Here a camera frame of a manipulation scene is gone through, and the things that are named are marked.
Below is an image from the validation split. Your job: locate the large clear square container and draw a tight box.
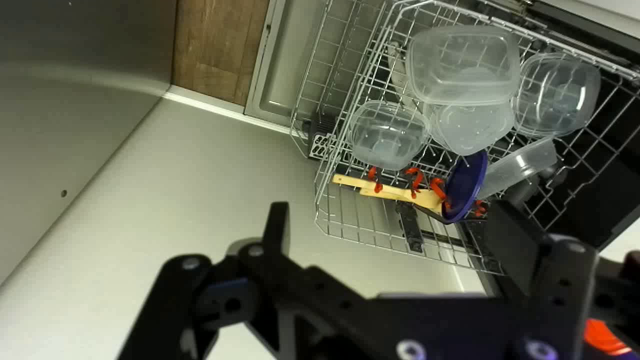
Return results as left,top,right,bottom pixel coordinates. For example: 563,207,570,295
405,26,521,155

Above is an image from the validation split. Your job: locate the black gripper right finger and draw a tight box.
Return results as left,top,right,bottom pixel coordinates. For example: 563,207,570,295
466,202,595,360

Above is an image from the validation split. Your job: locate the clear plastic bowl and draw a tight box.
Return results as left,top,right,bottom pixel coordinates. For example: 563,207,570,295
347,100,428,170

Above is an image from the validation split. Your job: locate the white wire upper dish rack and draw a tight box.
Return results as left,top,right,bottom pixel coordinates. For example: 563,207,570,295
289,0,640,278

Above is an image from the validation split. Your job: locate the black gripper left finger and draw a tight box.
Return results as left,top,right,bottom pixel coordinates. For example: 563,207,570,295
117,202,313,360

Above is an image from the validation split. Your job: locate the yellow wooden spatula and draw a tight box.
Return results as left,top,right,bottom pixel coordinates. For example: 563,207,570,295
332,174,443,213

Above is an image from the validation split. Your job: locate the open dishwasher door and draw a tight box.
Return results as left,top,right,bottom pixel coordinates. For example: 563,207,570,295
244,0,325,131

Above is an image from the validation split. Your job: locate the clear round plastic container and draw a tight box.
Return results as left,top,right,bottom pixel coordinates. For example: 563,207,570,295
513,51,601,138

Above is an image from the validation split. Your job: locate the small clear plastic container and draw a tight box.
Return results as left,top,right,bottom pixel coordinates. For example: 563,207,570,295
477,138,558,200

